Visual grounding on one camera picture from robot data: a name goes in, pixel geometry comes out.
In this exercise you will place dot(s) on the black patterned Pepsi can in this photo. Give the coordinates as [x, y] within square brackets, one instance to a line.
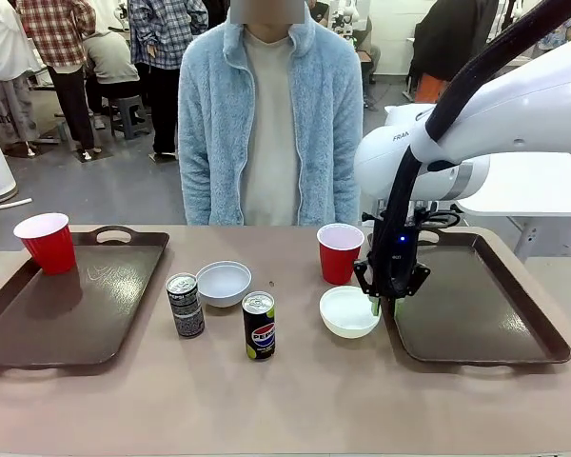
[186, 307]

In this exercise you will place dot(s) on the bystander in blue plaid shirt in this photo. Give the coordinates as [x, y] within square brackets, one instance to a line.
[164, 57]

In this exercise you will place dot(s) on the orange chair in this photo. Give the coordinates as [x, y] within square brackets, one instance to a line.
[430, 88]

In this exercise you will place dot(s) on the deep white bowl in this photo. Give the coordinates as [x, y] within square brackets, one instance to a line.
[223, 283]

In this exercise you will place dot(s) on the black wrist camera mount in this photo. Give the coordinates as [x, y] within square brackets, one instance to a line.
[440, 217]

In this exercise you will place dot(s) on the person's right forearm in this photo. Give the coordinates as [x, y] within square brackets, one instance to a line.
[195, 185]

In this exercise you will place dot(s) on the grey plastic stool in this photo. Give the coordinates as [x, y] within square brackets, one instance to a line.
[129, 116]

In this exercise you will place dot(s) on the shallow white bowl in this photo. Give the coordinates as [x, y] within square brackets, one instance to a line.
[347, 314]

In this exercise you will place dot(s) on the seated bystander in dark clothes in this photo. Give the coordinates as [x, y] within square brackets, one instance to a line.
[367, 57]

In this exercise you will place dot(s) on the red plastic cup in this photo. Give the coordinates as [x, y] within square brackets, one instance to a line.
[50, 247]
[338, 259]

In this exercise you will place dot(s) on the white side table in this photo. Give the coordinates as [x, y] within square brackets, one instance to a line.
[533, 190]

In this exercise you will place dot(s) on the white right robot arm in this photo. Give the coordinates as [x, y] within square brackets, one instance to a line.
[504, 119]

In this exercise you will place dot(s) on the bystander in black coat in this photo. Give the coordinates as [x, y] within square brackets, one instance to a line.
[449, 33]

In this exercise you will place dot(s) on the person's left forearm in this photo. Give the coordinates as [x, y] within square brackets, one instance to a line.
[346, 185]

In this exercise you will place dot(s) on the brown plastic tray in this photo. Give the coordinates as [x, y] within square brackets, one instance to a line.
[471, 304]
[76, 304]

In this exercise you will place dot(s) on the seated bystander in grey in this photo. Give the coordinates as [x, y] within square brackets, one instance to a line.
[109, 62]

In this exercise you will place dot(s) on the bystander in white shirt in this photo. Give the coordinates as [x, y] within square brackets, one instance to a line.
[2, 57]

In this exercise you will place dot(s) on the black Pepsi can green accents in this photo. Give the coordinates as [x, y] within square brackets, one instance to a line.
[260, 331]

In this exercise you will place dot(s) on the white stick on floor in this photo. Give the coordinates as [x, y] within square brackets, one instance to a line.
[9, 202]

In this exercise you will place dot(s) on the person in blue fleece jacket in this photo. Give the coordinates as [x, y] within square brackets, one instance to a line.
[266, 143]

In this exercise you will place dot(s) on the bystander in red plaid shirt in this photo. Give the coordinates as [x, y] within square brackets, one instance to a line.
[59, 43]

